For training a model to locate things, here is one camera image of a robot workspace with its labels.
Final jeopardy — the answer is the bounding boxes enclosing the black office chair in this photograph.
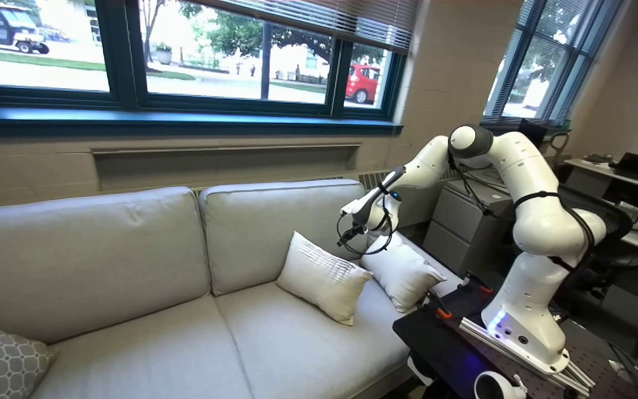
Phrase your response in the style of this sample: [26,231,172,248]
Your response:
[555,183,636,297]

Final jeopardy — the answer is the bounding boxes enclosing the beige radiator cover with grille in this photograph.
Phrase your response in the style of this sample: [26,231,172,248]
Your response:
[354,164,411,193]

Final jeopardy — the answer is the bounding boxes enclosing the grey patterned pillow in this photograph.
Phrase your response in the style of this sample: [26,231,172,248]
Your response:
[0,315,60,399]

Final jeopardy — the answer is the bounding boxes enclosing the dark parked car outside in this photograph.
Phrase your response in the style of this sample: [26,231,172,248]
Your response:
[0,0,51,56]

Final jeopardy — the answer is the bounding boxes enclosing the black orange clamp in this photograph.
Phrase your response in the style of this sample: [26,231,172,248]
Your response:
[466,274,498,299]
[426,288,460,321]

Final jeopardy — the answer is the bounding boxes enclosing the plain white pillow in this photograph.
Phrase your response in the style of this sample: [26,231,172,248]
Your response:
[362,232,447,315]
[275,231,374,328]

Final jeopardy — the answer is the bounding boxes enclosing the silver robot base rail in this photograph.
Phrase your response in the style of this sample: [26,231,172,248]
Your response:
[457,315,599,397]

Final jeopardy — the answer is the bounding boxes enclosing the narrow light blue window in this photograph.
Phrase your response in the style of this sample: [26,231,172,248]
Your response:
[480,0,627,138]

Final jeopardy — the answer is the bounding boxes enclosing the black computer monitor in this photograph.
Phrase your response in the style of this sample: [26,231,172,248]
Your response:
[517,118,558,161]

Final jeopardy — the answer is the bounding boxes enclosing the wide teal framed window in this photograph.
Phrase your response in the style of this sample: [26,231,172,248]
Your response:
[0,0,411,140]

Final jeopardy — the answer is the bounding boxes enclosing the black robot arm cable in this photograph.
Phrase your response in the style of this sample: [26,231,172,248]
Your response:
[336,164,599,283]

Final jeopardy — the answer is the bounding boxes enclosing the red vehicle outside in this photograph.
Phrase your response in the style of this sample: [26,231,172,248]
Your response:
[343,62,381,106]

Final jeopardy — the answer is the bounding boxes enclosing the grey drawer cabinet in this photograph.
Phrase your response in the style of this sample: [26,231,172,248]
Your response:
[421,173,518,288]

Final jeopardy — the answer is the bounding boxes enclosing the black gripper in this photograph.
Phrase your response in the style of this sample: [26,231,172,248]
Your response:
[336,212,370,248]

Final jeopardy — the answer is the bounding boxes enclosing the black robot table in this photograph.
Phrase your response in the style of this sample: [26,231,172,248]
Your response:
[393,283,638,399]

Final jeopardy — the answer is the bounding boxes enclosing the horizontal window blinds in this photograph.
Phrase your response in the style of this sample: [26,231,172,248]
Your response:
[184,0,421,53]

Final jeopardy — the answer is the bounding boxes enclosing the grey fabric couch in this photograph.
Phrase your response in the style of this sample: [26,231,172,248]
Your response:
[0,178,466,399]

